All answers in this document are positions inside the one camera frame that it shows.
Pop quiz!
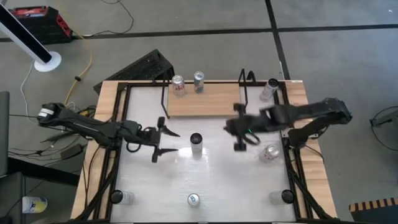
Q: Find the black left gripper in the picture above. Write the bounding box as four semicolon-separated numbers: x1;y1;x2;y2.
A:
138;116;182;164

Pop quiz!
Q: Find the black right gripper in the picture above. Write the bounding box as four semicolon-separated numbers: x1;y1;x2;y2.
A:
224;103;269;152

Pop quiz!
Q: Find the white Celsius can yellow-orange print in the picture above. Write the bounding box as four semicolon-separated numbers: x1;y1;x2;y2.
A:
190;133;204;160

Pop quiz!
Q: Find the silver Diet Coke can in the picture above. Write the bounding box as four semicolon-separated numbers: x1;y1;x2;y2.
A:
171;74;187;96
258;144;280;163

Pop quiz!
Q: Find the white Celsius Peach Vibe can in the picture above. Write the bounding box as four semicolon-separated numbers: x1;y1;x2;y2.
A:
259;78;280;103
109;190;135;205

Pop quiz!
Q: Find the Red Bull Sugarfree can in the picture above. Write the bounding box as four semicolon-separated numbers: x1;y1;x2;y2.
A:
187;193;201;208
193;71;205;94

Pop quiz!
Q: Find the white Celsius energy drink can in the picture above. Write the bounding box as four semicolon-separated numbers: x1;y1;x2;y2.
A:
269;189;295;205

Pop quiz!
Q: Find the black mesh metal stand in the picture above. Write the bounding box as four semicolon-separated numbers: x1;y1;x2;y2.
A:
93;49;175;95

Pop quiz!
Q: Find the black power adapter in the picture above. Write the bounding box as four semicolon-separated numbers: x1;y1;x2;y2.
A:
60;143;83;160

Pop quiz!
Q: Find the white and yellow canister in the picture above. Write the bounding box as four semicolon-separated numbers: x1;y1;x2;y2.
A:
21;195;49;215

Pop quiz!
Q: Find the grey stand base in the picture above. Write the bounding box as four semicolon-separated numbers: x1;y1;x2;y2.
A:
369;105;398;150

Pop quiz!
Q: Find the grey cabinet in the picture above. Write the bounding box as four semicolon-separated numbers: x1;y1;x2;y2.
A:
0;91;10;178

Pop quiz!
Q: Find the black cart with hazard stripes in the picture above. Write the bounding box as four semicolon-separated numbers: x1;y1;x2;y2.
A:
348;197;398;224

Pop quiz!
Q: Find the red and black toolbox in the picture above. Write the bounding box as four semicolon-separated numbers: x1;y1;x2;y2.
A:
8;5;74;45

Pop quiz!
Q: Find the black metal table frame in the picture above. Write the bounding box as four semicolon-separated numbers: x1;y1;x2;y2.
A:
70;79;341;224

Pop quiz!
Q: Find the yellow cable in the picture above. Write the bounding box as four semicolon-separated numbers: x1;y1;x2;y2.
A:
63;30;94;105

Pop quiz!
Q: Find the black floor cable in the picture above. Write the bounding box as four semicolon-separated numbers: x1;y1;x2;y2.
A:
73;0;135;39

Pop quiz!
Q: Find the white floor cable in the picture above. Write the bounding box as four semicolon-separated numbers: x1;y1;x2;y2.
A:
20;60;55;126

